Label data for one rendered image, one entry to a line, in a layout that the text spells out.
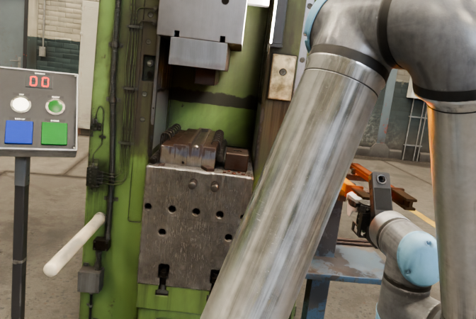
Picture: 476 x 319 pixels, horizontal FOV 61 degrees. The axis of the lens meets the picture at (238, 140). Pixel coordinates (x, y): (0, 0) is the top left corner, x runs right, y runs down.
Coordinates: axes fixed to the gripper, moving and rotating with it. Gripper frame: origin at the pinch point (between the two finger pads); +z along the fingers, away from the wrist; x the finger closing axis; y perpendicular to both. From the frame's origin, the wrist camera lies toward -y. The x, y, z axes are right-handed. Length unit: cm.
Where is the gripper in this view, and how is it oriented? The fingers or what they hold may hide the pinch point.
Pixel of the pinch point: (356, 193)
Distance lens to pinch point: 115.9
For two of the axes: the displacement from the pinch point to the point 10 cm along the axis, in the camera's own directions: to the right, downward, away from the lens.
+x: 9.9, 1.0, 0.9
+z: -0.7, -1.7, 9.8
